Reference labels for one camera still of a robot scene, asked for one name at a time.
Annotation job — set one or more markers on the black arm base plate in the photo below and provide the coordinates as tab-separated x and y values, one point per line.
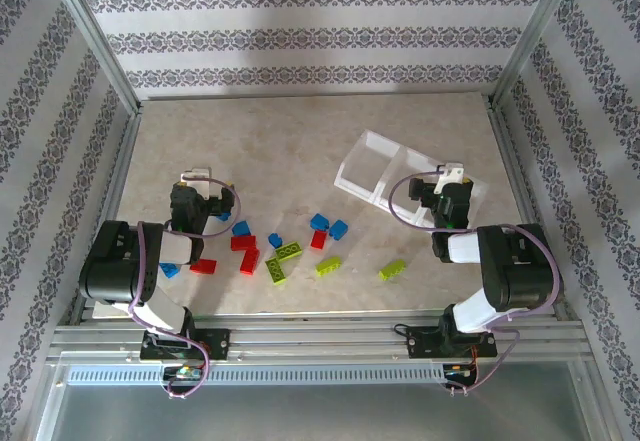
420	343
220	343

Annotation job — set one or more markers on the small circuit board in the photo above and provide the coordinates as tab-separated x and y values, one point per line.
185	373
457	372

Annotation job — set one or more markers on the aluminium side rail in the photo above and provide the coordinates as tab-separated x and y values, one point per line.
512	161
116	181

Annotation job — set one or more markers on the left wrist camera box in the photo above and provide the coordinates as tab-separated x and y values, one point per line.
199	178

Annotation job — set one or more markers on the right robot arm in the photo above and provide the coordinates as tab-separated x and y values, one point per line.
520	271

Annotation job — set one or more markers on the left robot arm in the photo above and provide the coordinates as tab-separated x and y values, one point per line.
110	261

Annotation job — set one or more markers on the grey metal sheet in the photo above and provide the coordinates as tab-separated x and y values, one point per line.
320	416

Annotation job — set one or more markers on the small red lego brick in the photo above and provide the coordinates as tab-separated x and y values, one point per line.
318	239

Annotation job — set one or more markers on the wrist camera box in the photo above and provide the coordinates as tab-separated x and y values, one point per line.
199	178
451	175

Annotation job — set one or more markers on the aluminium frame post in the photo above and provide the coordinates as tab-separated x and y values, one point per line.
97	41
532	36

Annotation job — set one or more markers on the green lego brick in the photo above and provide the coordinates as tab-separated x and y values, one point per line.
392	270
289	250
275	270
328	266

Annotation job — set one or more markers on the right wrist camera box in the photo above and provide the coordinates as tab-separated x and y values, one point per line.
451	175

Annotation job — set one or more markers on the small blue lego brick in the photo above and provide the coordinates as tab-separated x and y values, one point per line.
274	241

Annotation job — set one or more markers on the aluminium mounting rail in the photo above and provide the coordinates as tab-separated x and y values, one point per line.
320	341

